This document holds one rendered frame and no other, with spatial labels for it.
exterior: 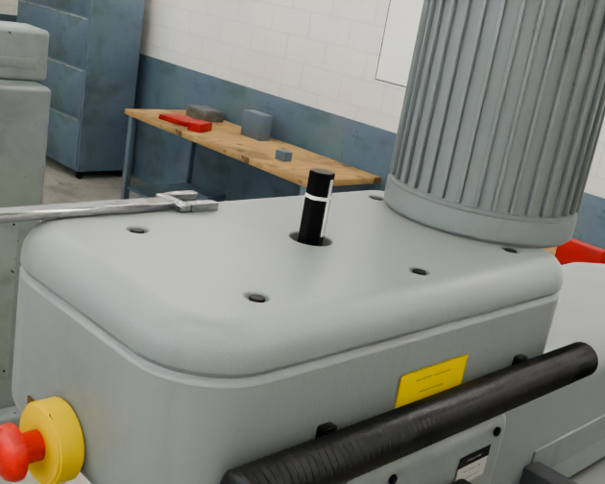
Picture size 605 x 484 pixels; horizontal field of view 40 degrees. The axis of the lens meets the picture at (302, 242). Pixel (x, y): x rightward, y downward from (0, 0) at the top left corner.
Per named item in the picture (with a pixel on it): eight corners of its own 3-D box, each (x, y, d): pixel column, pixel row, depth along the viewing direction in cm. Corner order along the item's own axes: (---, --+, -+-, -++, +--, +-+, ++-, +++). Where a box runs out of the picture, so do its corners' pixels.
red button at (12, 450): (8, 497, 55) (12, 445, 54) (-18, 467, 58) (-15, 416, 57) (53, 482, 57) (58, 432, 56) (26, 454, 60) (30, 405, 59)
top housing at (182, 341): (165, 579, 52) (198, 347, 47) (-18, 394, 69) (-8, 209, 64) (545, 405, 85) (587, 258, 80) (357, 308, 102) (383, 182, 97)
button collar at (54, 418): (55, 504, 57) (62, 426, 55) (14, 460, 61) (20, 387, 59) (82, 495, 58) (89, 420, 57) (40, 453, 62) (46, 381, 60)
